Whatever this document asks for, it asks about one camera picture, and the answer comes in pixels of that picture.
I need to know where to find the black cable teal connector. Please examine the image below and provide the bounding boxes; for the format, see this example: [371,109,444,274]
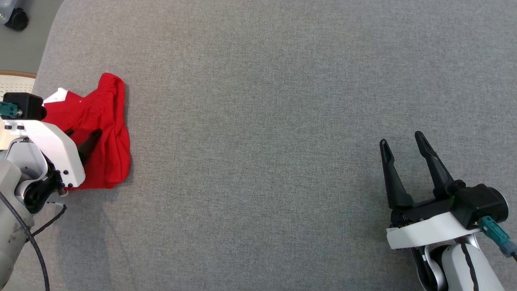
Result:
[479,215,517,259]
[0,101,67,291]

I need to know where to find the black left cable teal connector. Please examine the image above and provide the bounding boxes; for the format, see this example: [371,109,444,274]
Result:
[0,101,67,291]

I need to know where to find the cream perforated laundry basket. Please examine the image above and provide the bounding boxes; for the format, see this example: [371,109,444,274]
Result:
[0,70,38,101]

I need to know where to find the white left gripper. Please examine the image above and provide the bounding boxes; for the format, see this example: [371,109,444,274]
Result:
[0,119,102,189]

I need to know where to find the red shorts with white trim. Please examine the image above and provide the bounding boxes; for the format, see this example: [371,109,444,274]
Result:
[42,73,132,190]

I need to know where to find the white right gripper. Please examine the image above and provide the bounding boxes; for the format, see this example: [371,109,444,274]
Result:
[380,130,481,250]

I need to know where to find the grey fabric sofa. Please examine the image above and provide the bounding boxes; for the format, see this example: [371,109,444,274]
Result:
[0,0,517,291]

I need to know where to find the black right cable teal connector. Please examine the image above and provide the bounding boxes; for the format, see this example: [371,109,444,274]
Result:
[479,215,517,259]

